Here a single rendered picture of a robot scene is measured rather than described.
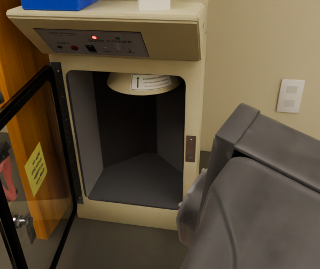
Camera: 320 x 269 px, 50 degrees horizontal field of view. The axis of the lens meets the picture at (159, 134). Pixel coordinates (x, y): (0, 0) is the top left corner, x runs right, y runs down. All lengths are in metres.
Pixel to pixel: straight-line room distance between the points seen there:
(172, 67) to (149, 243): 0.45
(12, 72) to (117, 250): 0.48
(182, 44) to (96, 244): 0.55
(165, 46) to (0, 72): 0.32
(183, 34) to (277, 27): 0.57
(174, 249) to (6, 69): 0.56
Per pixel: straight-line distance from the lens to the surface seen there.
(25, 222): 0.63
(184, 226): 0.21
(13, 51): 0.76
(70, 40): 0.66
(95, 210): 0.96
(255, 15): 1.10
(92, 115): 0.91
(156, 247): 0.90
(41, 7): 0.62
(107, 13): 0.57
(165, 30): 0.57
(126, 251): 0.90
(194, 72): 0.69
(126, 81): 0.75
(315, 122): 1.25
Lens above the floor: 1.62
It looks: 30 degrees down
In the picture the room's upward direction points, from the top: 1 degrees counter-clockwise
